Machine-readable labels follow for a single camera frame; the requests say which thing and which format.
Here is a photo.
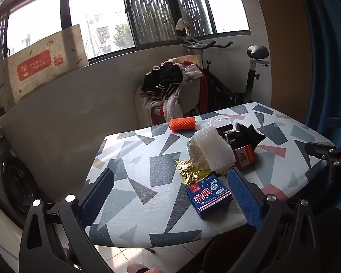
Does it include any gold foil wrapper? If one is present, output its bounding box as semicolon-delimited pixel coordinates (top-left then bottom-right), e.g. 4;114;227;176
174;160;213;190

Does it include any blue printed carton box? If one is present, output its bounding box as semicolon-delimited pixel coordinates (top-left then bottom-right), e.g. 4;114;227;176
186;172;233;219

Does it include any beige printed cardboard box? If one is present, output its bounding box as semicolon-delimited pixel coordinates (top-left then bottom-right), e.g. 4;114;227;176
0;24;89;111

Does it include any black cloth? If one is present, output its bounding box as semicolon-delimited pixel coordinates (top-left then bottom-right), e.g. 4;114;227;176
217;122;266;151

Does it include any white foam fruit net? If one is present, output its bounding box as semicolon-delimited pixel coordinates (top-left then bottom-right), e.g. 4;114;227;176
192;126;235;172

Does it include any white cloth on handlebar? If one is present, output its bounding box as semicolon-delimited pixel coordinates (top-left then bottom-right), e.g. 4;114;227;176
175;18;191;32

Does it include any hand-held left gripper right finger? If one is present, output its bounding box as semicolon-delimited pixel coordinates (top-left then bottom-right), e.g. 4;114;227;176
227;167;330;273

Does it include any red and white small box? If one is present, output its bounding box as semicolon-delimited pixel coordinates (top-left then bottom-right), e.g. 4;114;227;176
232;144;258;168

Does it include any washing machine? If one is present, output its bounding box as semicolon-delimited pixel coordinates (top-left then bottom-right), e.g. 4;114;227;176
0;135;53;265

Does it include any window with dark frame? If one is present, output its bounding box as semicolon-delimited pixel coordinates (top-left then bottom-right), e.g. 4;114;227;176
0;0;251;117

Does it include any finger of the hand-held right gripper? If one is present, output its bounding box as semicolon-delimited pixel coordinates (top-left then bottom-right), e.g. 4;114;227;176
322;114;341;131
305;141;341;167

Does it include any beige chair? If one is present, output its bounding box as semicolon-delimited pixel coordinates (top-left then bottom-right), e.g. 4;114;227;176
135;54;208;126

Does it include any black jacket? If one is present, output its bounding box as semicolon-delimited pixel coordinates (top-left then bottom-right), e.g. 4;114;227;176
142;64;184;99

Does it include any white fluffy towel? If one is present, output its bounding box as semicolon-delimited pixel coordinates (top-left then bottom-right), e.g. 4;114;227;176
162;89;183;123

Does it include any red garment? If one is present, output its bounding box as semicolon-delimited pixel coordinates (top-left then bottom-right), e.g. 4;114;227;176
198;72;210;112

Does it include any wooden door panel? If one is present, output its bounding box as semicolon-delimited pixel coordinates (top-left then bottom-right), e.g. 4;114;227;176
251;0;313;118

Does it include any blue curtain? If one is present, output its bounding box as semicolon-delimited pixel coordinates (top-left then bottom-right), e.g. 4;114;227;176
297;0;341;208

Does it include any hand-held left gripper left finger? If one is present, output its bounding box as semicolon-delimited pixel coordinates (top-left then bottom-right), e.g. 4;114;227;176
18;168;115;273

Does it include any orange foam fruit net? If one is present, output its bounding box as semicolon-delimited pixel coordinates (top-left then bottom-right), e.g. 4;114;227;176
169;116;196;132

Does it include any black exercise bike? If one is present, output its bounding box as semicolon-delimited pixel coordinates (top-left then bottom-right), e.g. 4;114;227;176
178;35;272;112

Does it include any clear plastic packaging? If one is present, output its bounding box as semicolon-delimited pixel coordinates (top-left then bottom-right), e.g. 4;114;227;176
207;116;233;130

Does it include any pink and white cloth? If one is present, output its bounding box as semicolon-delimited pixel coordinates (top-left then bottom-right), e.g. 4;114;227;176
181;62;204;81

